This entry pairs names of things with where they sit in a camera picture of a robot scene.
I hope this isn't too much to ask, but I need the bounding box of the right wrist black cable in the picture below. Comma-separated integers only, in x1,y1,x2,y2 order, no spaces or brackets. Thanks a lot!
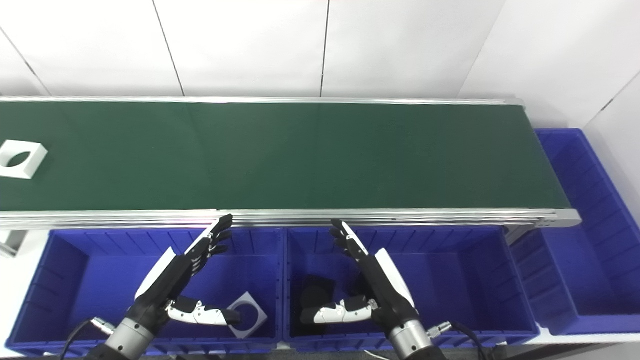
426,321,489,360

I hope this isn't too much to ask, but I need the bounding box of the black part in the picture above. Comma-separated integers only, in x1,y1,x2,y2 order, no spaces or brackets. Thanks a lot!
299,274,337,337

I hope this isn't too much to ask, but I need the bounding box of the green conveyor belt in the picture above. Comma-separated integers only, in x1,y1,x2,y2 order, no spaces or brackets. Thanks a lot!
0,96,582,232
0,100,572,212

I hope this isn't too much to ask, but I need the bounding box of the white square part round hole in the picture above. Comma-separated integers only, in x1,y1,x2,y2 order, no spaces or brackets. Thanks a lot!
0,140,49,180
226,291,269,340

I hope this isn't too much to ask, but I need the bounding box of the aluminium conveyor leg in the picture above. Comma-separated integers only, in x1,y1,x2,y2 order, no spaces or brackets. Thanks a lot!
0,230,27,259
504,225,537,246

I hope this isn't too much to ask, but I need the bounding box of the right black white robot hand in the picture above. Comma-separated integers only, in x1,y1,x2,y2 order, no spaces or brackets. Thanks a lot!
300,219,421,337

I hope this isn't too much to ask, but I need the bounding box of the blue plastic bin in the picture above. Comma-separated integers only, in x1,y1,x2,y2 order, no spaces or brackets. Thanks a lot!
282,226,541,352
6,227,284,357
510,128,640,337

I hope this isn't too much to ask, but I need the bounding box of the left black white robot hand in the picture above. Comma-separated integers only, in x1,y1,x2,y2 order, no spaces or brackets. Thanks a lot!
131,214,242,337

